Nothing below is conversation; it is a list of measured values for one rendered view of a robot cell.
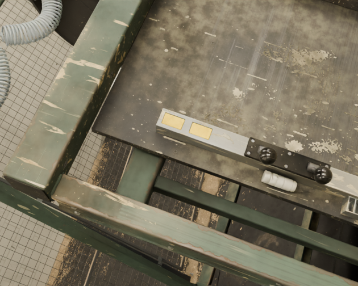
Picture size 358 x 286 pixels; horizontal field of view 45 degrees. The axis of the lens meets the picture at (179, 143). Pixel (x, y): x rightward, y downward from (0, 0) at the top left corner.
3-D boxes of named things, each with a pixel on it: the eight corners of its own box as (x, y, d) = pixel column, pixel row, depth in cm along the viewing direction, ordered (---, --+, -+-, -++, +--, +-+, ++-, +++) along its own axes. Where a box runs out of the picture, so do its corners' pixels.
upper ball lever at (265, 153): (267, 160, 102) (274, 168, 88) (252, 155, 102) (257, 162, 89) (273, 145, 101) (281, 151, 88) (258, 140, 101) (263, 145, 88)
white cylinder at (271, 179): (259, 183, 103) (291, 194, 102) (262, 179, 100) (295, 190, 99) (263, 172, 104) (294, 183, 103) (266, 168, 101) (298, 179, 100)
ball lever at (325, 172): (316, 177, 101) (330, 188, 88) (300, 172, 101) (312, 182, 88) (322, 163, 100) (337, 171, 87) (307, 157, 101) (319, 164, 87)
